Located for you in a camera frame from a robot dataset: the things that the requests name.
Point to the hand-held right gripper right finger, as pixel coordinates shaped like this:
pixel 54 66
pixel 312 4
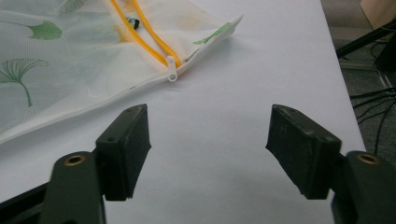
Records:
pixel 303 149

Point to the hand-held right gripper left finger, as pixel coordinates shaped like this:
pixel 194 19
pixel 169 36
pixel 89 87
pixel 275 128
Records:
pixel 123 152

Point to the leaf print mesh laundry bag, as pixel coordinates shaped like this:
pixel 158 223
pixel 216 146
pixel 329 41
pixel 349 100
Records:
pixel 77 62

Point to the black metal stand leg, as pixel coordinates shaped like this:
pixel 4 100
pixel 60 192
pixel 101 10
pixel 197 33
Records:
pixel 364 39

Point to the light wooden board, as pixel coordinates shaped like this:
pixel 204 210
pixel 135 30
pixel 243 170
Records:
pixel 381 11

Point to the aluminium floor rail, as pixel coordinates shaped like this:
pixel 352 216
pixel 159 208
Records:
pixel 362 67

